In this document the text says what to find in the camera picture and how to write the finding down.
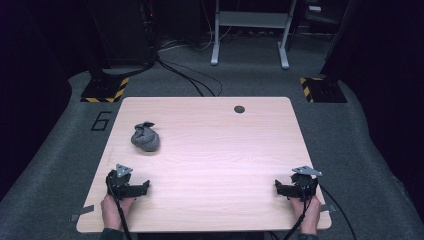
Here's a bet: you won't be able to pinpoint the person's right hand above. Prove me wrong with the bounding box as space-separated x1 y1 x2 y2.
288 195 323 236

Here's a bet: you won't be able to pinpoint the hand-held gripper black cable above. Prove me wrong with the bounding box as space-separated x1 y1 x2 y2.
106 178 134 240
281 181 314 240

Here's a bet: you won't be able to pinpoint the dark curtain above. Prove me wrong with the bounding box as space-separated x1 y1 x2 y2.
0 0 98 203
324 0 424 216

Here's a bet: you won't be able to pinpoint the black computer cabinet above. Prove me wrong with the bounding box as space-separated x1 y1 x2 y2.
89 0 158 68

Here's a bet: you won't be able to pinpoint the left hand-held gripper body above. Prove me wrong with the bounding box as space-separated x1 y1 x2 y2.
105 163 135 201

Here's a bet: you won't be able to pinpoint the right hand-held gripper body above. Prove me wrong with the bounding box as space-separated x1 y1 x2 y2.
289 165 324 203

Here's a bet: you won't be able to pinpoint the black floor cables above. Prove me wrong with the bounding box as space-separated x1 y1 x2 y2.
155 57 224 98

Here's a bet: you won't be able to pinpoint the black yellow striped base plate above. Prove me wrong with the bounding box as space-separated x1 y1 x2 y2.
80 76 130 104
298 76 348 104

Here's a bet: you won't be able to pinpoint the person's left hand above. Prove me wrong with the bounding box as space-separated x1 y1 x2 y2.
100 194 138 231

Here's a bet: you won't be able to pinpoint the black cable beside table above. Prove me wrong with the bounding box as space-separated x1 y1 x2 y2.
319 184 357 240

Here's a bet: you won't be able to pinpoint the grey towel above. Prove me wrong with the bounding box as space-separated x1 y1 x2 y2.
130 121 161 153

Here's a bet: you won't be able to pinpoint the white floor cables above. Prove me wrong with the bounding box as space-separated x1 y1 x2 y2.
157 26 233 54

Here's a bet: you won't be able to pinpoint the right hand-held gripper black cable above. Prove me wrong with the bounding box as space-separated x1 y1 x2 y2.
281 181 314 240

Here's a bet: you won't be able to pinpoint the white metal desk frame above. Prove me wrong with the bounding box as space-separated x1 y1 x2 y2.
210 0 298 70

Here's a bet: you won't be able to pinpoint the left hand-held gripper black cable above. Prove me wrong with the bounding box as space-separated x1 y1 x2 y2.
106 178 134 240

